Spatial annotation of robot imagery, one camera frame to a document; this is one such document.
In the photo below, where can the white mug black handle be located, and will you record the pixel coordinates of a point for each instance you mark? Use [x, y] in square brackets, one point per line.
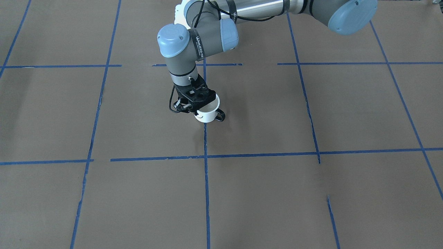
[211, 112]

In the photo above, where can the blue tape line lengthwise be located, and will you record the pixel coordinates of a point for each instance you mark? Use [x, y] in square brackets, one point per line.
[208, 239]

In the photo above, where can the blue tape crosswise far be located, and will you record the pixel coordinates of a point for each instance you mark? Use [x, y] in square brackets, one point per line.
[330, 63]

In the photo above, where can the blue tape line crosswise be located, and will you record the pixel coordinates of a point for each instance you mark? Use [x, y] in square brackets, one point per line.
[275, 154]

